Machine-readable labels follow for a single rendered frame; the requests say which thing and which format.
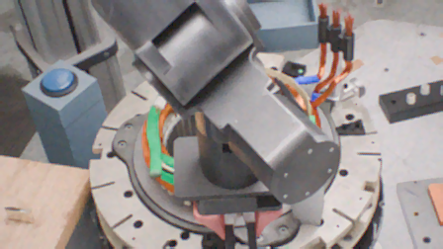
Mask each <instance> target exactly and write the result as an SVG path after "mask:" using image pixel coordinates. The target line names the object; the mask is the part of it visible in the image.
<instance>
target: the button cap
mask: <svg viewBox="0 0 443 249"><path fill-rule="evenodd" d="M73 83H74V78H73V74H72V73H71V71H70V70H67V69H64V68H57V69H54V70H51V71H50V72H48V73H47V74H46V75H45V76H44V79H43V84H44V88H45V90H46V91H47V92H50V93H59V92H64V91H66V90H68V89H69V88H70V87H71V86H72V85H73Z"/></svg>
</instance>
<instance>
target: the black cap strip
mask: <svg viewBox="0 0 443 249"><path fill-rule="evenodd" d="M426 84H428V85H429V89H428V91H429V92H428V94H427V95H423V94H420V91H421V86H422V85H423V84H421V85H418V86H415V87H409V88H405V89H400V90H397V91H394V92H389V93H386V94H380V95H379V103H378V104H379V105H380V108H381V109H382V111H383V113H384V114H385V117H386V118H387V120H388V122H389V123H390V125H392V124H394V123H400V122H403V121H409V120H412V119H415V118H420V117H423V116H429V115H432V114H435V113H441V112H443V96H442V94H441V91H442V86H443V79H441V80H438V81H435V82H429V83H426ZM407 94H414V95H415V103H414V104H408V103H407V101H406V100H407Z"/></svg>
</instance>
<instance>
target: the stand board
mask: <svg viewBox="0 0 443 249"><path fill-rule="evenodd" d="M90 185H91V183H90V175H89V170H85V169H81V168H76V167H74V168H72V167H68V166H63V165H55V164H50V163H42V162H39V161H30V160H25V159H17V158H12V157H9V156H0V249H65V248H66V244H67V243H68V241H69V238H70V237H71V234H72V232H73V231H74V228H75V227H76V225H77V222H78V220H79V219H80V216H81V215H82V212H83V210H85V207H86V205H87V203H88V201H89V199H90V196H91V195H92V194H93V193H92V189H91V187H90ZM6 206H9V207H14V208H24V209H31V210H32V213H33V215H34V218H35V220H36V221H35V222H34V224H32V223H28V222H21V221H18V220H10V219H8V215H7V214H6V211H5V210H4V208H5V207H6Z"/></svg>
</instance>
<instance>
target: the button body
mask: <svg viewBox="0 0 443 249"><path fill-rule="evenodd" d="M57 68H64V69H67V70H71V71H73V72H74V73H76V75H77V77H78V86H77V87H76V89H75V90H74V91H73V92H71V93H70V94H68V95H66V96H64V97H57V98H53V97H47V96H46V95H45V94H43V92H41V88H40V83H41V80H42V79H43V78H44V76H45V75H46V74H47V73H48V72H50V71H51V70H54V69H57ZM22 91H23V94H24V96H25V99H26V102H27V104H28V108H29V110H30V112H31V116H32V118H33V120H34V123H35V126H36V129H37V131H38V133H39V137H40V139H41V143H42V145H43V147H44V151H45V156H46V158H47V159H48V163H50V164H55V165H63V166H68V167H72V168H74V167H76V168H81V169H85V170H89V167H90V160H101V155H102V153H94V151H93V146H94V141H95V140H96V136H97V134H98V133H99V130H100V129H101V128H102V125H103V124H104V121H105V120H106V118H107V117H108V116H107V114H106V109H105V106H104V104H103V98H102V96H101V90H100V88H99V85H98V81H97V79H96V78H93V77H92V76H90V75H88V74H87V73H84V72H83V71H81V70H79V69H78V68H76V67H74V66H71V65H70V64H69V63H66V62H65V61H62V60H59V61H58V62H56V63H55V64H54V65H52V66H51V67H50V68H49V69H48V70H46V71H45V72H44V73H42V74H41V75H40V76H38V77H37V78H36V79H34V80H33V81H32V82H31V83H30V84H28V85H27V86H26V87H24V88H23V89H22Z"/></svg>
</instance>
